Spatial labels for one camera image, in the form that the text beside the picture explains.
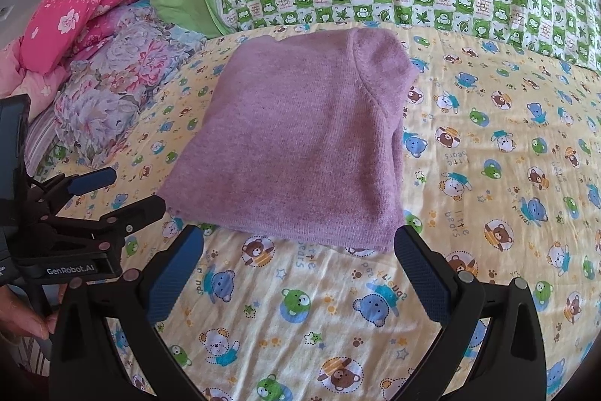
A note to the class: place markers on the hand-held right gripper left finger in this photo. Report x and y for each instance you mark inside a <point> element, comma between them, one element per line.
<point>176,274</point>

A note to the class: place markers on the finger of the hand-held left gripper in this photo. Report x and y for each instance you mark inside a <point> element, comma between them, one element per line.
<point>141,210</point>
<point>94,180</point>

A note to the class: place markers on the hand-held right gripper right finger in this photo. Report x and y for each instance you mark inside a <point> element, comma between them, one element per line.
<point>422,274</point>

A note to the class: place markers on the purple knit sweater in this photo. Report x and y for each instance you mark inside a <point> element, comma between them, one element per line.
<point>291,138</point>

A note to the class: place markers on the person's left hand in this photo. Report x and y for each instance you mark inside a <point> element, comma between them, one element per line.
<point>26,319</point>

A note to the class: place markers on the purple striped pillow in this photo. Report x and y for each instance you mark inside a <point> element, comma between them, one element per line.
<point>40,140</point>

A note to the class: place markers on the yellow bear print bed sheet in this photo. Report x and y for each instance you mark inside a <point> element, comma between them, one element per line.
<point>328,311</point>

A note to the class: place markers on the grey floral pillow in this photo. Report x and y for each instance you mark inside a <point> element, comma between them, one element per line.
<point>117,72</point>

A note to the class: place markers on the pink floral quilt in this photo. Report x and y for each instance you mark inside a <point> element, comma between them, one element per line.
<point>61,20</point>

